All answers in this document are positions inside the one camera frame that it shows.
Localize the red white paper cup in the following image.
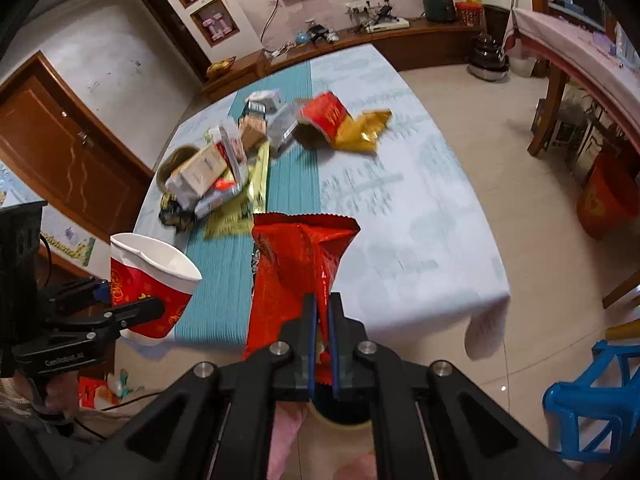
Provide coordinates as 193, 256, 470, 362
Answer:
110, 233, 202, 347

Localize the red snack bag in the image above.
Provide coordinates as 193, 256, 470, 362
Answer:
244, 212, 360, 356

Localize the black gold floral wrapper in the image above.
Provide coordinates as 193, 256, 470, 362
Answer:
158, 193, 198, 233

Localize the yellow green tea bag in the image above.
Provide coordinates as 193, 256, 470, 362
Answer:
204, 141, 270, 240

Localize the brown paper bowl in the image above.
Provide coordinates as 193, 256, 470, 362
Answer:
155, 144, 200, 194

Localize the gold foil wrapper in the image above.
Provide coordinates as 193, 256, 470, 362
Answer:
330, 110, 392, 153

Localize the red fries carton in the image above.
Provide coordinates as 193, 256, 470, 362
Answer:
293, 91, 350, 151

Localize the brown cardboard box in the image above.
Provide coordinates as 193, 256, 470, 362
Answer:
238, 115, 267, 152

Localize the wooden door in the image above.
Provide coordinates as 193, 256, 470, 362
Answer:
1, 51, 152, 240

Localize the white teal tablecloth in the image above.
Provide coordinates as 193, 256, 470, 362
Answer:
126, 44, 511, 360

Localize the blue plastic stool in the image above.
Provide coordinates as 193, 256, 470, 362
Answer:
542, 340, 639, 464

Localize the grey white carton box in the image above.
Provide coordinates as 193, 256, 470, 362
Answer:
245, 89, 284, 114

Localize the yellow fruit bowl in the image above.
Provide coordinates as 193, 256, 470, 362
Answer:
206, 56, 235, 80

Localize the red bucket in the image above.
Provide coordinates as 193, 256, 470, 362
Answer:
576, 152, 639, 240

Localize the wooden tv cabinet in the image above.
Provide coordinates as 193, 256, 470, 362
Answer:
200, 18, 484, 103

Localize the black rice cooker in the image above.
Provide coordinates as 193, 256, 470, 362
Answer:
468, 32, 510, 82

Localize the white set-top box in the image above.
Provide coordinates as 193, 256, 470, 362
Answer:
364, 18, 410, 34

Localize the dark green air fryer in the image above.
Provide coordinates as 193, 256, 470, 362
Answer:
422, 0, 457, 24

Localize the red basket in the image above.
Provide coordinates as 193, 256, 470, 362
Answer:
456, 1, 484, 27

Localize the dining table pink cloth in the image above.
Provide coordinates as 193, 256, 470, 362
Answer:
502, 8, 639, 156

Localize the wall display shelf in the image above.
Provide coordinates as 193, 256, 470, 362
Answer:
167, 0, 262, 62

